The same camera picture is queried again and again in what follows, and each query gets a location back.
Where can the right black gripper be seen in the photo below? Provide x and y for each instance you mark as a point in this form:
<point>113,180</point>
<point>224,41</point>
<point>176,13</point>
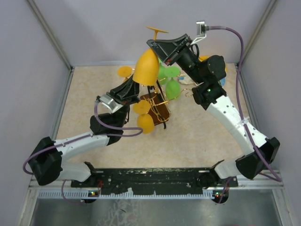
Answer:
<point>163,49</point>

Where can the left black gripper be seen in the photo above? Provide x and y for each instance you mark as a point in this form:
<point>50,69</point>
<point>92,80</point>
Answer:
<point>127,93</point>

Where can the orange wine glass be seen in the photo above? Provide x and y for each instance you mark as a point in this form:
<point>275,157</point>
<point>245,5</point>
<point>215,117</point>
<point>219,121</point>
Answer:
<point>125,72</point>
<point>144,120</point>
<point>146,68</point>

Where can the green wine glass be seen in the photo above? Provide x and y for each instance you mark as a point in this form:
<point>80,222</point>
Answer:
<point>173,88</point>
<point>162,78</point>

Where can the gold wire wine glass rack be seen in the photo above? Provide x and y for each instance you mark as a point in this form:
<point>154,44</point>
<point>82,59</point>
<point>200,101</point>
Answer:
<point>156,96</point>

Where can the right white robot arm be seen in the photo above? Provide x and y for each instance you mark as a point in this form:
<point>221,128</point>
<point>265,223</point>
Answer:
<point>258,150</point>

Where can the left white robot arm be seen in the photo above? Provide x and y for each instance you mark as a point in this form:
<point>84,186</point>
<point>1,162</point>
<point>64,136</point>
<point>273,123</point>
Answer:
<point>49,159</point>

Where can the crumpled floral yellow cloth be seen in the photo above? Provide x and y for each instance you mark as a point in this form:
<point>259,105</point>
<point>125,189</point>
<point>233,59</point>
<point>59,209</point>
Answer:
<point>184,79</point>

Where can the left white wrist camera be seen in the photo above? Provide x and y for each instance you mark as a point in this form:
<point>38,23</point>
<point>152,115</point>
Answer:
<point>109,102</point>

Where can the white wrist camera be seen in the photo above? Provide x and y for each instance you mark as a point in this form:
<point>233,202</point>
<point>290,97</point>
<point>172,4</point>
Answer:
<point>201,32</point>
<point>109,102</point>

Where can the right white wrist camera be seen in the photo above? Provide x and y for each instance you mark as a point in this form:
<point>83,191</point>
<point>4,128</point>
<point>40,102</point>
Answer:
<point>201,32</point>

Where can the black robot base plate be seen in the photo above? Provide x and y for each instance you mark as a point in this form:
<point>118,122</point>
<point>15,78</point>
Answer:
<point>148,181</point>

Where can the white slotted cable duct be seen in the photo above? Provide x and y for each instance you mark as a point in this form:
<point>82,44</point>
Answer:
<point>91,195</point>

